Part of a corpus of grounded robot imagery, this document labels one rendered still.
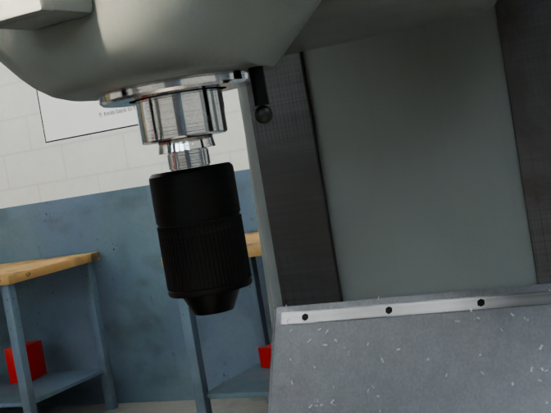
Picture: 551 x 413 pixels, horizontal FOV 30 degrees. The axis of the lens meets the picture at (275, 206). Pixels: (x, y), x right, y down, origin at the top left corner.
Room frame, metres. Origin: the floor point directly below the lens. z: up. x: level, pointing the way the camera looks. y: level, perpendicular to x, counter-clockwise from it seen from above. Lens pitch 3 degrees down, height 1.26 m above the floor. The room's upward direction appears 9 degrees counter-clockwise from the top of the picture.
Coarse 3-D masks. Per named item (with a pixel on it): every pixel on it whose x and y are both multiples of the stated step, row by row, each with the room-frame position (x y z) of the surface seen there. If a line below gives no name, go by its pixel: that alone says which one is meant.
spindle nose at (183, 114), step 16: (160, 96) 0.54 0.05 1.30; (176, 96) 0.54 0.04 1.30; (192, 96) 0.54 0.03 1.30; (208, 96) 0.55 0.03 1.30; (144, 112) 0.55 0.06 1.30; (160, 112) 0.54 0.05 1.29; (176, 112) 0.54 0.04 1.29; (192, 112) 0.54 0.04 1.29; (208, 112) 0.55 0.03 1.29; (224, 112) 0.56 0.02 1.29; (144, 128) 0.55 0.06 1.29; (160, 128) 0.54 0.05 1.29; (176, 128) 0.54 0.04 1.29; (192, 128) 0.54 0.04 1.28; (208, 128) 0.55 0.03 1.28; (224, 128) 0.56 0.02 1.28; (144, 144) 0.56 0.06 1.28
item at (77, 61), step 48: (96, 0) 0.48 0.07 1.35; (144, 0) 0.47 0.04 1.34; (192, 0) 0.47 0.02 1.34; (240, 0) 0.49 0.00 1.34; (288, 0) 0.53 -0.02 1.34; (0, 48) 0.51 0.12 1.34; (48, 48) 0.49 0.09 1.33; (96, 48) 0.48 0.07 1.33; (144, 48) 0.48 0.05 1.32; (192, 48) 0.49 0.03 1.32; (240, 48) 0.51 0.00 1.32; (96, 96) 0.56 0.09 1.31
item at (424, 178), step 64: (512, 0) 0.84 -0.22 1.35; (320, 64) 0.93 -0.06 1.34; (384, 64) 0.90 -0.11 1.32; (448, 64) 0.88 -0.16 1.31; (512, 64) 0.85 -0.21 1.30; (256, 128) 0.96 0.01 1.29; (320, 128) 0.93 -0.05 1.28; (384, 128) 0.91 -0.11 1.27; (448, 128) 0.88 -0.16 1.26; (512, 128) 0.86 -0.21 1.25; (256, 192) 0.97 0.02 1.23; (320, 192) 0.93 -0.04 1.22; (384, 192) 0.91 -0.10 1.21; (448, 192) 0.88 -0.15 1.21; (512, 192) 0.86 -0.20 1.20; (320, 256) 0.94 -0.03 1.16; (384, 256) 0.92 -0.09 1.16; (448, 256) 0.89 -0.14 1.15; (512, 256) 0.86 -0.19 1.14
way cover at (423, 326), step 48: (528, 288) 0.85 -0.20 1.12; (288, 336) 0.94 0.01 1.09; (336, 336) 0.92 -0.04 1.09; (384, 336) 0.90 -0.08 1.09; (432, 336) 0.88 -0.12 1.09; (480, 336) 0.86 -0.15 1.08; (528, 336) 0.84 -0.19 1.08; (288, 384) 0.93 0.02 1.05; (336, 384) 0.90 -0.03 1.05; (384, 384) 0.88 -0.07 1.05; (432, 384) 0.86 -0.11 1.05; (480, 384) 0.84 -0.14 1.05; (528, 384) 0.82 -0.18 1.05
